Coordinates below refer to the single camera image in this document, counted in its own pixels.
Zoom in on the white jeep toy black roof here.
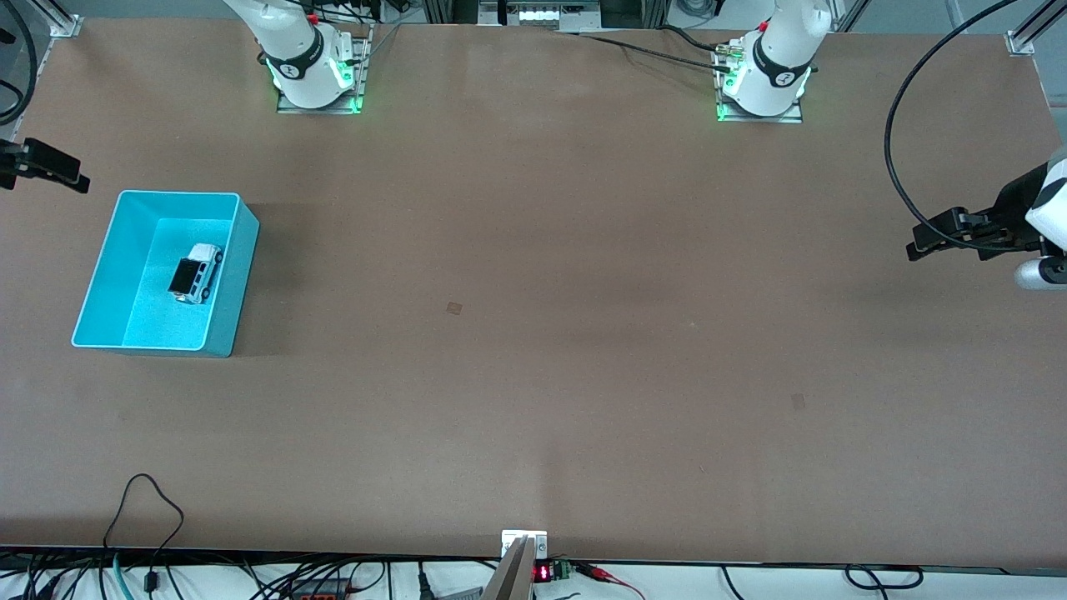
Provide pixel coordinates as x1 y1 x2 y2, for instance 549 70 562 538
167 242 225 306

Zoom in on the turquoise plastic bin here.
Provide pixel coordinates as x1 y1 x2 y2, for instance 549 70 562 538
71 191 260 358

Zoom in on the grey equipment box with lights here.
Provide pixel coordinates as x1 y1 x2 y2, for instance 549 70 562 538
478 0 603 33

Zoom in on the aluminium corner profile bracket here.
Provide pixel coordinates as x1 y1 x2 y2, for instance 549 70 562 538
1005 0 1067 58
33 0 84 39

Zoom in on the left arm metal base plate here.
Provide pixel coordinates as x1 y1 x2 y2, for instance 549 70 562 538
714 42 804 125

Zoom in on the black coiled cable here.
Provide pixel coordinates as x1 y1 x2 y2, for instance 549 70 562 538
843 564 925 592

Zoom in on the thin black looped cable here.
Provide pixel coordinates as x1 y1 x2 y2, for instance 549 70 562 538
102 473 186 553

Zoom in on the black cable across table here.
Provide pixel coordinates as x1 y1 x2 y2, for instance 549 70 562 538
574 24 736 78

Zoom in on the red clip lead wire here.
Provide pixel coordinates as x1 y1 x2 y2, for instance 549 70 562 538
574 562 644 600

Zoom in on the aluminium camera mount bar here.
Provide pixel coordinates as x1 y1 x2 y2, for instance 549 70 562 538
481 529 549 600

